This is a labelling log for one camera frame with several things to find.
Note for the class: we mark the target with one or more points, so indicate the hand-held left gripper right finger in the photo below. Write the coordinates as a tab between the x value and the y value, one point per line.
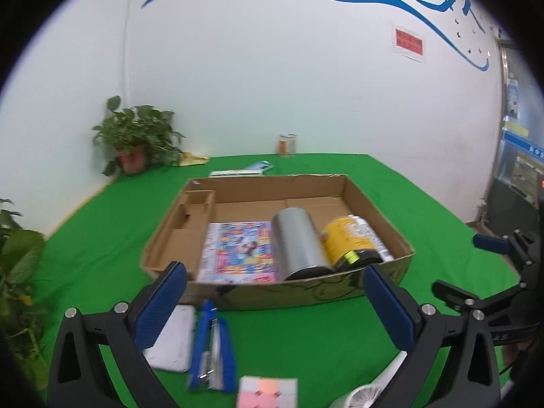
389	306

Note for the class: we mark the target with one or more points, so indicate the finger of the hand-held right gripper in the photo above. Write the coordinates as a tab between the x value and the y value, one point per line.
491	243
457	295

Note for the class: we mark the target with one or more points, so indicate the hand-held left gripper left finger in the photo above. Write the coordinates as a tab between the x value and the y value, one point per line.
163	306

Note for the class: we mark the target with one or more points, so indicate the white plastic case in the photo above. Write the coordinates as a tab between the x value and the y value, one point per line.
174	348

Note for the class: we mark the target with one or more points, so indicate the blue stapler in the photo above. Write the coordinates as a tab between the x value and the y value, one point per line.
225	361

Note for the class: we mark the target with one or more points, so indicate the colourful board game box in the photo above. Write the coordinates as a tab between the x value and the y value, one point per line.
238	255

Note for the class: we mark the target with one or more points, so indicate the brown cardboard box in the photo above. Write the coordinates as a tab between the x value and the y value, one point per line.
255	297

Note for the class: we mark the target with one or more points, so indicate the white bottle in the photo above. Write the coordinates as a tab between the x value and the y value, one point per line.
374	238

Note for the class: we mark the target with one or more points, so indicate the glass cabinet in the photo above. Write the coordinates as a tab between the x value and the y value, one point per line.
518	170

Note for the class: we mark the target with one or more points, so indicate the yellow can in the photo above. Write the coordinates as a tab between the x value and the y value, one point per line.
344	238

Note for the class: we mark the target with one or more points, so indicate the white handheld fan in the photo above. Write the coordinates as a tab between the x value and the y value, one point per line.
361	397

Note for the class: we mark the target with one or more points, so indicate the green table cloth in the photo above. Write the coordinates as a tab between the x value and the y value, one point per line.
382	204

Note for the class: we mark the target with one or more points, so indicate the silver metal cylinder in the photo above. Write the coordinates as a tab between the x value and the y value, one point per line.
297	242

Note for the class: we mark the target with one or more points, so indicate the pastel puzzle cube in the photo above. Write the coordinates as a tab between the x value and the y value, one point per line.
267	393

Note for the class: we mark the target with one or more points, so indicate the yellow cloth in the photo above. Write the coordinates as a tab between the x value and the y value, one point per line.
191	160

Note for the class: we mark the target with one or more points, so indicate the potted plant in terracotta pot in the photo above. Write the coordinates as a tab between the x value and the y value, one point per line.
131	159

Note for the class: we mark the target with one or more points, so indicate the striped flat box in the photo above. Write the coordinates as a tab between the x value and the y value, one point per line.
233	173

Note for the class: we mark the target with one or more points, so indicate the large leafy plant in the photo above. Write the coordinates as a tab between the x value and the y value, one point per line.
21	255

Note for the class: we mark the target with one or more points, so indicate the blue tissue pack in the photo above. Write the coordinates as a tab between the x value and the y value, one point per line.
260	165

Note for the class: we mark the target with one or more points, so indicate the clear glass jar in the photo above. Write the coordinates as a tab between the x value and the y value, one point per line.
287	146

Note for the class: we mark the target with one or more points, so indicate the red wall sign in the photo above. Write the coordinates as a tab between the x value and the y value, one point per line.
409	42

